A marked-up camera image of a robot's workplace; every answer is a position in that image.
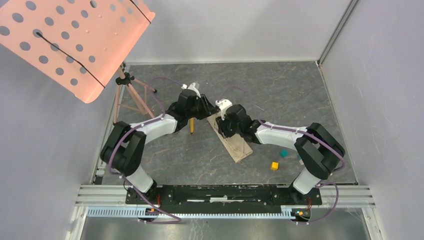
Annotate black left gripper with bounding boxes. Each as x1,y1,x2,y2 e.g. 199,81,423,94
186,93,218,120

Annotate beige cloth napkin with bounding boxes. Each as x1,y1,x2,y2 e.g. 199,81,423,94
207,113,253,163

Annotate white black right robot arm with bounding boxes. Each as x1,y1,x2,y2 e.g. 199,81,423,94
215,99,346,204

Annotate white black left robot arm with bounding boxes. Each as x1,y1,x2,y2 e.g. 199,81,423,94
99,89,219,204

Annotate yellow cube block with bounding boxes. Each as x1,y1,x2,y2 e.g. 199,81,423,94
270,161,279,171

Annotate teal cube block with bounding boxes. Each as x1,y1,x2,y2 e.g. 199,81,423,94
279,149,289,158

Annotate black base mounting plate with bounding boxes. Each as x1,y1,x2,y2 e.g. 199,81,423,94
145,184,323,214

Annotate pink perforated music stand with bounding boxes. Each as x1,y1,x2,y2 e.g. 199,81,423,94
0,0,158,127

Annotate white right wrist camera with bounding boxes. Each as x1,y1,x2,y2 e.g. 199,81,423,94
215,98,233,120

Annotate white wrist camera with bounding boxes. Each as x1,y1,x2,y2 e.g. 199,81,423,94
215,98,233,120
181,82,201,98

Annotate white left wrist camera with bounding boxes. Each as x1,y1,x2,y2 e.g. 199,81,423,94
181,82,201,98

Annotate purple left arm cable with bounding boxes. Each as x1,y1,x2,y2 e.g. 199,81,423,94
107,77,185,225

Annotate aluminium frame rails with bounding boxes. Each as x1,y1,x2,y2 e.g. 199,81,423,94
65,0,385,240

